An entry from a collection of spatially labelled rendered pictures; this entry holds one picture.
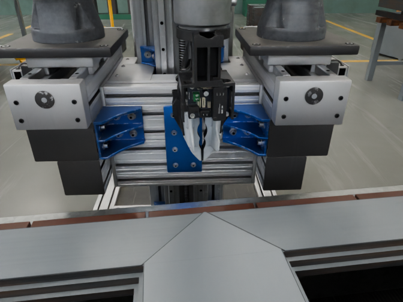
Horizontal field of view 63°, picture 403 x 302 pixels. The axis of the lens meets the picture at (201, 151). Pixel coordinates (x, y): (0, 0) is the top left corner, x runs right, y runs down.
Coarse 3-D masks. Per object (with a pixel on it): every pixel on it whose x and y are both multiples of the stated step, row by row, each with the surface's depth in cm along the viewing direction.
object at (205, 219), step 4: (204, 212) 50; (200, 216) 49; (204, 216) 49; (208, 216) 49; (212, 216) 49; (196, 220) 48; (200, 220) 48; (204, 220) 48; (208, 220) 48; (212, 220) 48; (216, 220) 48; (220, 220) 48; (192, 224) 48; (196, 224) 48; (200, 224) 48; (204, 224) 48; (208, 224) 48; (212, 224) 48
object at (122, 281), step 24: (312, 264) 44; (336, 264) 44; (360, 264) 44; (384, 264) 45; (0, 288) 40; (24, 288) 40; (48, 288) 40; (72, 288) 40; (96, 288) 41; (120, 288) 41
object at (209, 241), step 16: (224, 224) 48; (176, 240) 45; (192, 240) 45; (208, 240) 45; (224, 240) 45; (240, 240) 45; (256, 240) 45; (160, 256) 42; (176, 256) 42; (192, 256) 42; (208, 256) 42
